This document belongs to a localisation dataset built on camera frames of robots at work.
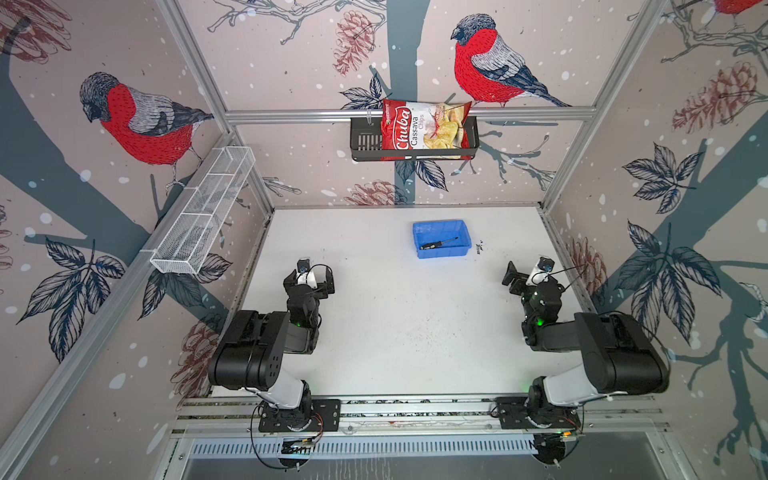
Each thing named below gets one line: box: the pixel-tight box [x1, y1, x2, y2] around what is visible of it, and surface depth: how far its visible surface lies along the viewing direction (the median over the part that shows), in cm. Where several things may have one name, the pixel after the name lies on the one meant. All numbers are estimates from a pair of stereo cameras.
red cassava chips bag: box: [380, 99, 472, 161], surface depth 90 cm
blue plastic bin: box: [413, 220, 472, 259], surface depth 110 cm
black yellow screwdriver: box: [420, 237, 459, 250], surface depth 109 cm
